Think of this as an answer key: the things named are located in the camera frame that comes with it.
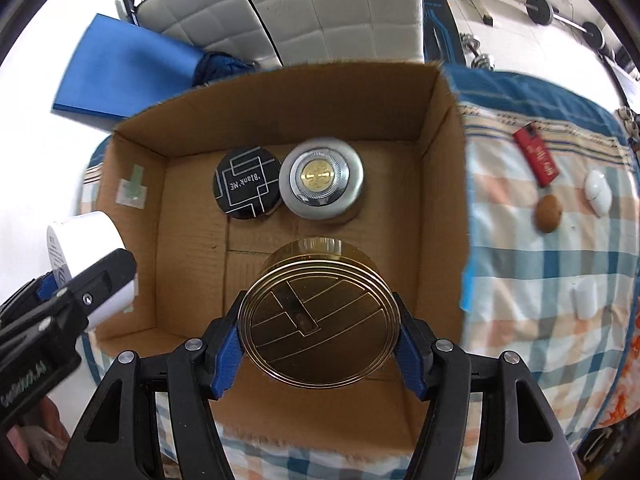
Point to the dark blue cloth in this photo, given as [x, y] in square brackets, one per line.
[222, 67]

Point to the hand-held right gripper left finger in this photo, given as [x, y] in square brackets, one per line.
[222, 355]

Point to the silver round tin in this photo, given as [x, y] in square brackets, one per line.
[322, 180]

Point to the white round jar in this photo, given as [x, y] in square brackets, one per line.
[85, 240]

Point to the gold round tin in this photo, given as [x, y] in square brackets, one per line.
[320, 330]

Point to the small white cap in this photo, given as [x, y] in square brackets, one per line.
[586, 299]

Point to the white padded chair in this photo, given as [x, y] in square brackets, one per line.
[340, 15]
[190, 10]

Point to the blue exercise mat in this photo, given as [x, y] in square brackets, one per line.
[125, 70]

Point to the brown nut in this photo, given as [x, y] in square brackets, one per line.
[548, 214]

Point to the cardboard box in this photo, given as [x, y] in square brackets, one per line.
[190, 240]

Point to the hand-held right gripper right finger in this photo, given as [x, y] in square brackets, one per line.
[412, 355]

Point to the red card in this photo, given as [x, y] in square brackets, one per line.
[536, 156]

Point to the white oval case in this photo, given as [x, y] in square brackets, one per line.
[598, 194]

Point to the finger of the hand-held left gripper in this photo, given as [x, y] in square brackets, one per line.
[45, 285]
[105, 280]

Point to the black round tin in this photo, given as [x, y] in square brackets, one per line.
[246, 183]

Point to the chrome dumbbell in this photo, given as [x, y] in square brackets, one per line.
[480, 57]

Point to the black pole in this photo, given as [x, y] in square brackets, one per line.
[131, 7]

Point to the short barbell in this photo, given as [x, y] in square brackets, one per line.
[540, 9]

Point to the black and blue weight bench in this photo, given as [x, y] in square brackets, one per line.
[440, 20]

